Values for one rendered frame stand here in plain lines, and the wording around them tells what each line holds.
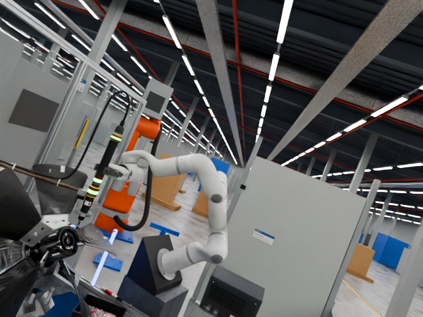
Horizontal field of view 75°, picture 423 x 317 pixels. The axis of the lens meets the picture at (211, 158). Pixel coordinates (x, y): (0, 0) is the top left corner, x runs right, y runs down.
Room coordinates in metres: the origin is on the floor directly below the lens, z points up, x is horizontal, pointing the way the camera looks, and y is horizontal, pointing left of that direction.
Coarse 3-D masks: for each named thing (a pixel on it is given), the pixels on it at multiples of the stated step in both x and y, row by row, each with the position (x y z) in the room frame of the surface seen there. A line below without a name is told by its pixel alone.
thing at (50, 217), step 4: (44, 216) 1.13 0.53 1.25; (48, 216) 1.14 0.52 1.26; (52, 216) 1.14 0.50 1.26; (56, 216) 1.15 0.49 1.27; (60, 216) 1.16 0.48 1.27; (64, 216) 1.16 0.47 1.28; (68, 216) 1.17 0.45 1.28; (44, 220) 1.13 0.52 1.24; (48, 220) 1.13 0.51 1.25; (52, 220) 1.14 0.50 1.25; (60, 220) 1.15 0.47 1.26; (48, 224) 1.13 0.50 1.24; (52, 224) 1.13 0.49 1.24; (56, 224) 1.14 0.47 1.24; (60, 224) 1.14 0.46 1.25; (64, 224) 1.15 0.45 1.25; (52, 228) 1.12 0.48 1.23
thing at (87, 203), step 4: (120, 124) 1.18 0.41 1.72; (124, 124) 1.19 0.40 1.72; (116, 128) 1.18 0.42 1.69; (120, 128) 1.18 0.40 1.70; (116, 132) 1.17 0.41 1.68; (120, 132) 1.18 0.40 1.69; (88, 196) 1.17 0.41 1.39; (84, 200) 1.18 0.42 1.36; (88, 200) 1.17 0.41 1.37; (92, 200) 1.18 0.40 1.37; (84, 204) 1.17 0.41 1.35; (88, 204) 1.18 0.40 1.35; (84, 208) 1.18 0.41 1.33; (88, 208) 1.18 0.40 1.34; (84, 212) 1.18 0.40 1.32; (80, 216) 1.18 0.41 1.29
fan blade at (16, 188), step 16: (0, 176) 0.91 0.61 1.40; (16, 176) 0.95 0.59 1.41; (0, 192) 0.91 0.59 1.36; (16, 192) 0.95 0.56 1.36; (0, 208) 0.92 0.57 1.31; (16, 208) 0.95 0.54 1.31; (32, 208) 0.99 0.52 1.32; (0, 224) 0.93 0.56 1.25; (16, 224) 0.97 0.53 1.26; (32, 224) 1.01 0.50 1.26; (16, 240) 0.99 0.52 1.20
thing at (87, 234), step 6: (84, 228) 1.37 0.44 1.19; (90, 228) 1.40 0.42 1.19; (96, 228) 1.44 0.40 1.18; (78, 234) 1.27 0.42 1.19; (84, 234) 1.31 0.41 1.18; (90, 234) 1.35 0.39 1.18; (96, 234) 1.39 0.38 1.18; (102, 234) 1.43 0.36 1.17; (84, 240) 1.23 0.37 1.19; (90, 240) 1.27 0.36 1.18; (96, 240) 1.32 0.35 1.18; (102, 240) 1.37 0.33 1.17; (108, 240) 1.43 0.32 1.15; (96, 246) 1.27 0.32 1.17; (102, 246) 1.32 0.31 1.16; (108, 246) 1.37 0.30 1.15; (108, 252) 1.32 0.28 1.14; (114, 252) 1.38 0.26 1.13
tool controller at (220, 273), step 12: (216, 276) 1.33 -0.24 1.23; (228, 276) 1.37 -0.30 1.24; (240, 276) 1.40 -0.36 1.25; (216, 288) 1.33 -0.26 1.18; (228, 288) 1.31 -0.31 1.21; (240, 288) 1.31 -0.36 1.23; (252, 288) 1.34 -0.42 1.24; (204, 300) 1.36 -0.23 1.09; (216, 300) 1.34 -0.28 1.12; (228, 300) 1.32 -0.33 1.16; (240, 300) 1.30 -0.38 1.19; (252, 300) 1.28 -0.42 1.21; (216, 312) 1.33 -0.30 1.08; (228, 312) 1.33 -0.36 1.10; (240, 312) 1.31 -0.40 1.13; (252, 312) 1.29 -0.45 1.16
